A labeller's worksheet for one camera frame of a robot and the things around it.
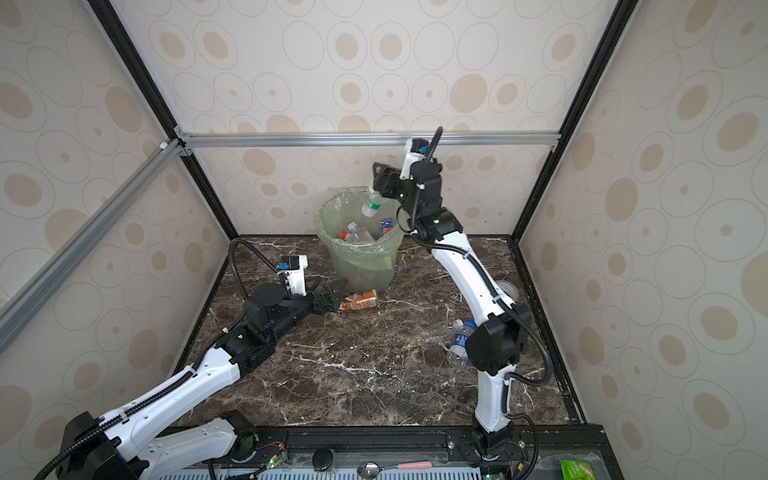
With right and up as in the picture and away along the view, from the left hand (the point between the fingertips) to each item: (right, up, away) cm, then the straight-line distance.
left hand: (341, 277), depth 71 cm
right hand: (+10, +28, +2) cm, 30 cm away
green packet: (+54, -44, -2) cm, 70 cm away
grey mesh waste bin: (+3, +13, +29) cm, 32 cm away
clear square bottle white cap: (0, +13, +28) cm, 31 cm away
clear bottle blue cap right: (+32, -23, +18) cm, 44 cm away
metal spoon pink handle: (+7, -46, 0) cm, 47 cm away
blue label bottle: (+10, +15, +22) cm, 29 cm away
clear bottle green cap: (+7, +19, +7) cm, 22 cm away
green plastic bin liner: (+5, +7, +8) cm, 12 cm away
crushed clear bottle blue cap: (+29, -19, +22) cm, 41 cm away
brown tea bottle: (+2, -8, +24) cm, 26 cm away
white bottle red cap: (-4, +13, +30) cm, 33 cm away
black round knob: (-3, -39, -7) cm, 39 cm away
